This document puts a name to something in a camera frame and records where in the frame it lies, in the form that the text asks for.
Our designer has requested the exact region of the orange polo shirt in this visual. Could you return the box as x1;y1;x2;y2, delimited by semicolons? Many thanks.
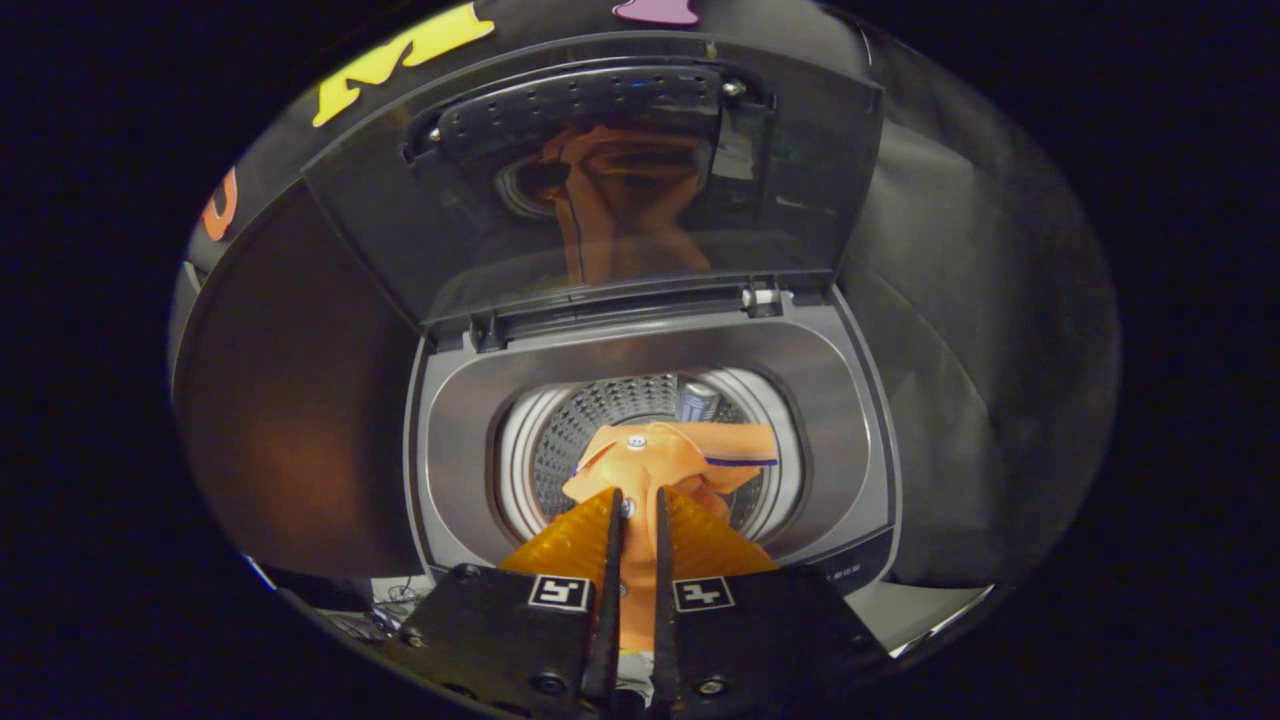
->
562;420;781;656

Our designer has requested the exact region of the dark transparent washing machine lid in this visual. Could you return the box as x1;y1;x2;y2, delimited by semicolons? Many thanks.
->
300;30;886;331

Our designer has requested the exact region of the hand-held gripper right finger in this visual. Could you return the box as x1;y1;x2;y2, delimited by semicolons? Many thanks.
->
650;487;891;716

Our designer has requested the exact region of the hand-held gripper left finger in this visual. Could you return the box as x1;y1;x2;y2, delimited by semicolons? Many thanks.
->
400;487;626;716

